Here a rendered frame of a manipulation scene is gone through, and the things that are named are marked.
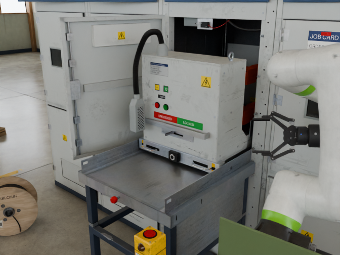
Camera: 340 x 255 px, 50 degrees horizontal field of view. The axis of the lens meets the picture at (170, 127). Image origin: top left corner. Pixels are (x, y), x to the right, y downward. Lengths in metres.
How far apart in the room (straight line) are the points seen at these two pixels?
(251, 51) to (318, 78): 1.47
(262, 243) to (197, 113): 0.82
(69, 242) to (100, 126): 1.08
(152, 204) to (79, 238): 1.39
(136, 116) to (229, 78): 0.52
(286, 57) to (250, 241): 0.57
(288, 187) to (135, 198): 0.68
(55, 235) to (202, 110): 1.68
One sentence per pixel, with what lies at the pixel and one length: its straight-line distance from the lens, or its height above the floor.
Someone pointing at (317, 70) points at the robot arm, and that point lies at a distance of 1.13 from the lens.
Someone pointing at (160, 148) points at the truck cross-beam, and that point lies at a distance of 1.96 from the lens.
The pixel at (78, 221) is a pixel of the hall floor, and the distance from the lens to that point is 3.07.
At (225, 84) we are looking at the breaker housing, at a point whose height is 1.30.
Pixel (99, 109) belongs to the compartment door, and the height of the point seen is 1.09.
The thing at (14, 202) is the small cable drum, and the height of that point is 0.27.
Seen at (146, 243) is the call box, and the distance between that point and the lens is 1.27.
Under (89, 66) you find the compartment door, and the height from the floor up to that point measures 1.33.
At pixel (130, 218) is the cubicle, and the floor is 0.09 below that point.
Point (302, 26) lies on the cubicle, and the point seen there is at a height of 1.55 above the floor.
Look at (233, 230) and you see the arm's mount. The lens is 1.16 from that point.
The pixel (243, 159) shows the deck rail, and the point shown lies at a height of 0.88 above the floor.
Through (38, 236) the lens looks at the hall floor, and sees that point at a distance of 3.00.
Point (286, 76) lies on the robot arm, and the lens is 1.19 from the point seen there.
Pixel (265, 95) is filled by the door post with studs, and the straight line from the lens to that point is 1.86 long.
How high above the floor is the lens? 1.65
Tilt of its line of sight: 19 degrees down
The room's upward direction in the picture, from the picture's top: straight up
